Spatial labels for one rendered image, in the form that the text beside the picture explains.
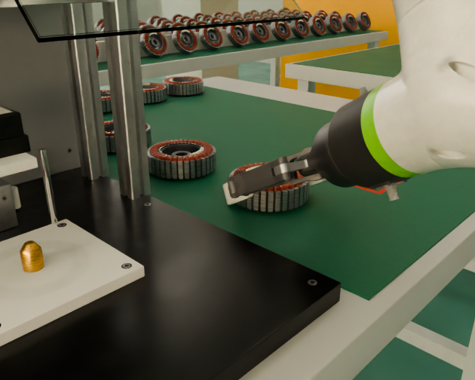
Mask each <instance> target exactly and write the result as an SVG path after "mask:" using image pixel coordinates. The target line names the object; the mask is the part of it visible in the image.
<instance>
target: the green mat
mask: <svg viewBox="0 0 475 380"><path fill-rule="evenodd" d="M144 110H145V121H146V123H147V124H149V125H150V128H151V138H152V141H151V143H150V144H149V145H147V149H148V148H150V147H152V146H153V145H154V144H158V143H161V142H163V141H165V142H166V141H167V140H169V141H171V140H172V139H173V140H174V141H175V140H176V139H178V140H179V141H180V140H181V139H184V140H186V139H189V140H190V139H193V140H198V141H199V140H201V141H202V142H206V143H209V144H211V145H212V146H214V147H215V148H216V169H215V170H213V172H211V173H209V174H207V175H206V176H202V177H198V178H194V179H190V178H189V179H187V180H185V179H184V177H183V180H179V178H178V180H174V179H164V178H160V177H158V176H155V175H153V174H151V173H150V172H149V181H150V192H151V194H150V195H149V196H151V197H153V198H156V199H158V200H159V201H163V202H164V203H166V204H169V205H171V206H173V207H175V208H178V209H180V210H182V211H184V212H187V213H189V214H191V215H193V216H196V217H198V218H199V219H202V220H204V221H206V222H208V223H211V224H213V225H215V226H217V227H220V228H222V229H224V230H226V231H229V232H231V233H232V234H236V235H237V236H239V237H241V238H244V239H246V240H248V241H251V242H253V243H255V244H257V245H259V246H261V247H264V248H265V249H268V250H270V251H272V252H274V253H277V254H279V255H281V256H284V257H286V258H288V259H291V260H293V261H294V262H297V263H299V264H301V265H304V266H305V267H308V268H310V269H312V270H314V271H317V272H319V273H321V274H324V275H326V276H327V277H330V278H332V279H334V280H337V281H339V282H341V288H342V289H344V290H347V291H348V292H350V293H353V294H355V295H357V296H359V297H362V298H364V299H366V300H368V301H369V300H370V299H371V298H372V297H374V296H375V295H376V294H377V293H379V292H380V291H381V290H383V289H384V288H385V287H386V286H387V285H388V284H389V283H390V282H391V281H393V280H394V279H395V278H396V277H398V276H399V275H400V274H402V273H403V272H404V271H405V270H406V269H407V268H408V267H409V266H410V265H412V264H413V263H414V262H416V261H417V260H418V259H419V258H421V257H422V256H423V255H424V254H425V253H426V252H427V251H428V250H430V249H431V248H432V247H433V246H435V245H436V244H437V243H438V242H440V241H441V240H442V239H443V238H444V237H445V236H447V235H448V234H449V233H450V232H451V231H452V230H454V229H455V228H456V227H457V226H459V225H460V224H461V223H462V222H463V221H464V220H466V219H467V218H468V217H469V216H470V215H472V214H473V213H474V212H475V167H458V168H450V169H444V170H437V171H433V172H430V173H425V174H422V175H419V176H414V177H412V178H410V179H408V180H407V182H404V181H403V182H401V183H399V184H398V185H397V193H398V196H399V199H396V200H393V201H389V197H388V193H387V191H386V192H384V193H382V194H376V193H374V192H369V191H367V190H364V189H361V188H357V187H354V186H352V187H347V188H343V187H339V186H336V185H333V184H332V183H330V182H328V181H327V180H325V181H323V182H319V183H317V184H314V185H311V186H309V190H308V200H307V201H306V202H305V203H304V204H303V205H302V206H299V207H297V208H294V209H291V210H285V211H283V212H281V211H279V212H277V213H276V212H274V210H273V212H271V213H269V212H268V210H266V212H264V213H263V212H262V211H259V212H257V211H255V210H250V209H246V208H244V207H241V206H239V205H237V204H232V205H228V204H227V202H226V199H225V193H224V190H223V187H222V186H223V184H225V183H227V178H229V176H230V173H231V172H232V171H234V170H235V169H238V168H239V167H241V166H245V165H246V164H255V163H259V164H260V163H261V162H264V163H266V162H271V161H273V160H275V159H278V158H279V157H281V156H286V157H287V156H290V155H294V154H296V153H299V152H302V150H303V149H305V148H307V147H310V146H313V142H314V138H315V136H316V134H317V132H318V131H319V129H321V128H322V126H324V125H325V124H328V123H330V122H331V120H332V118H333V116H334V114H335V112H331V111H327V110H323V109H316V108H312V107H308V106H301V105H297V104H293V103H286V102H282V101H278V100H271V99H267V98H263V97H256V96H252V95H248V94H244V93H237V92H233V91H229V90H222V89H218V88H214V87H207V86H204V91H203V92H202V93H200V94H197V95H194V96H192V95H191V96H185V97H184V96H183V95H182V97H181V96H179V97H178V96H172V95H167V98H166V100H164V101H163V102H160V103H153V104H151V103H150V104H148V103H147V104H144Z"/></svg>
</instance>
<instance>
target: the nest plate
mask: <svg viewBox="0 0 475 380"><path fill-rule="evenodd" d="M27 241H34V242H36V243H37V244H38V245H39V246H40V247H41V249H42V254H43V259H44V267H43V269H42V270H40V271H36V272H31V273H29V272H25V271H24V270H23V266H22V262H21V258H20V250H21V248H22V246H23V245H24V243H25V242H27ZM144 276H145V273H144V266H143V265H141V264H139V263H138V262H136V261H135V260H133V259H131V258H130V257H128V256H126V255H124V254H123V253H121V252H120V251H118V250H116V249H115V248H114V247H111V246H110V245H108V244H107V243H105V242H103V241H102V240H100V239H99V238H97V237H95V236H93V235H92V234H90V233H89V232H87V231H85V230H84V229H82V228H80V227H79V226H77V225H76V224H74V223H72V222H70V221H69V220H68V219H64V220H61V221H59V222H58V223H57V224H50V225H46V226H45V227H42V228H38V229H36V230H33V231H29V232H27V233H25V234H21V235H18V236H16V237H12V238H10V239H7V240H5V241H1V242H0V346H2V345H5V344H7V343H9V342H11V341H13V340H15V339H17V338H19V337H21V336H23V335H25V334H27V333H29V332H31V331H33V330H35V329H38V328H39V327H41V326H44V325H45V324H47V323H50V322H51V321H53V320H56V319H57V318H59V317H62V316H63V315H66V314H68V313H70V312H72V311H74V310H76V309H78V308H80V307H82V306H84V305H86V304H88V303H90V302H92V301H94V300H96V299H99V298H101V297H103V296H105V295H107V294H109V293H111V292H113V291H115V290H117V289H119V288H121V287H123V286H125V285H127V284H129V283H132V282H134V281H135V280H138V279H140V278H141V277H144Z"/></svg>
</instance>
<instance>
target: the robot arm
mask: <svg viewBox="0 0 475 380"><path fill-rule="evenodd" d="M392 2H393V6H394V13H395V17H396V21H397V28H398V34H399V41H400V56H401V66H402V68H401V71H400V73H399V74H398V75H397V76H395V77H393V78H392V79H390V80H389V81H386V82H385V83H383V84H381V85H379V86H378V87H376V88H374V89H372V90H371V91H369V92H368V90H367V89H366V87H362V88H360V95H359V97H358V98H356V99H355V100H352V101H351V102H349V103H347V104H345V105H344V106H342V107H341V108H340V109H339V110H337V112H336V113H335V114H334V116H333V117H332V120H331V122H330V123H328V124H325V125H324V126H322V128H321V129H319V131H318V132H317V134H316V136H315V138H314V142H313V146H310V147H307V148H305V149H303V150H302V152H299V153H296V154H294V155H290V156H287V157H286V156H281V157H279V158H278V159H275V160H273V161H271V162H269V163H267V164H264V165H262V166H259V167H256V168H253V169H252V170H248V171H246V172H243V171H242V170H238V171H236V174H237V175H235V176H230V177H229V178H227V183H225V184H223V186H222V187H223V190H224V193H225V199H226V202H227V204H228V205H232V204H235V203H237V202H239V201H242V200H245V199H247V198H250V197H252V196H254V194H253V193H255V192H260V191H262V190H266V189H268V188H273V187H275V186H278V185H283V184H285V183H288V182H289V183H290V184H291V185H296V184H300V183H303V182H307V181H309V186H311V185H314V184H317V183H319V182H323V181H325V180H327V181H328V182H330V183H332V184H333V185H336V186H339V187H343V188H347V187H352V186H355V185H358V186H361V187H364V188H370V189H374V190H376V189H377V188H379V187H383V188H385V191H387V193H388V197H389V201H393V200H396V199H399V196H398V193H397V184H398V183H399V182H402V181H404V182H407V180H408V179H410V178H412V177H414V176H419V175H422V174H425V173H430V172H433V171H437V170H444V169H450V168H458V167H475V0H392ZM294 160H296V162H294ZM297 170H298V171H299V173H300V174H301V175H302V176H304V177H302V178H300V179H299V178H298V175H297V172H296V171H297Z"/></svg>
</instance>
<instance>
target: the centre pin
mask: <svg viewBox="0 0 475 380"><path fill-rule="evenodd" d="M20 258H21V262H22V266H23V270H24V271H25V272H29V273H31V272H36V271H40V270H42V269H43V267H44V259H43V254H42V249H41V247H40V246H39V245H38V244H37V243H36V242H34V241H27V242H25V243H24V245H23V246H22V248H21V250H20Z"/></svg>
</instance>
